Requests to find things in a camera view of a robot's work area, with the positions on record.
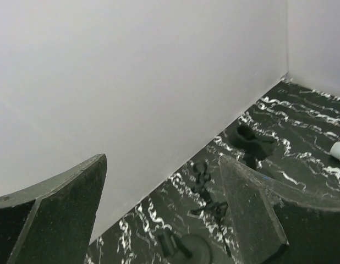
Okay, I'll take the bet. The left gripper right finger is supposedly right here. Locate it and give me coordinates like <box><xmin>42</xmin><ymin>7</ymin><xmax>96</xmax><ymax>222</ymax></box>
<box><xmin>219</xmin><ymin>156</ymin><xmax>340</xmax><ymax>263</ymax></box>

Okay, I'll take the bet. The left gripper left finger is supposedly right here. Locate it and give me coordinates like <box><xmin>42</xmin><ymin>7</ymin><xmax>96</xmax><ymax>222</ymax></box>
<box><xmin>0</xmin><ymin>154</ymin><xmax>107</xmax><ymax>264</ymax></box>

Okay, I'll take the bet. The black tripod mic stand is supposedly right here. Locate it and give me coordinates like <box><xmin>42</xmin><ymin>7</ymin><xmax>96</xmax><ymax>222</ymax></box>
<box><xmin>189</xmin><ymin>161</ymin><xmax>233</xmax><ymax>258</ymax></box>

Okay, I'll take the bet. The black round-base mic stand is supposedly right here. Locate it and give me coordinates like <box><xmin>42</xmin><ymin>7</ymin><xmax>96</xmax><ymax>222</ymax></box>
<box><xmin>228</xmin><ymin>125</ymin><xmax>276</xmax><ymax>179</ymax></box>

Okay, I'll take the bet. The purple mic round-base stand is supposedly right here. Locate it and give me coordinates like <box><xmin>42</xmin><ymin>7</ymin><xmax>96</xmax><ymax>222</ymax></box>
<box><xmin>157</xmin><ymin>228</ymin><xmax>212</xmax><ymax>264</ymax></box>

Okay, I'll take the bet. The white microphone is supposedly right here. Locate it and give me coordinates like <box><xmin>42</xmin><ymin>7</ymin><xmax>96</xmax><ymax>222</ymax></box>
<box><xmin>330</xmin><ymin>141</ymin><xmax>340</xmax><ymax>161</ymax></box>

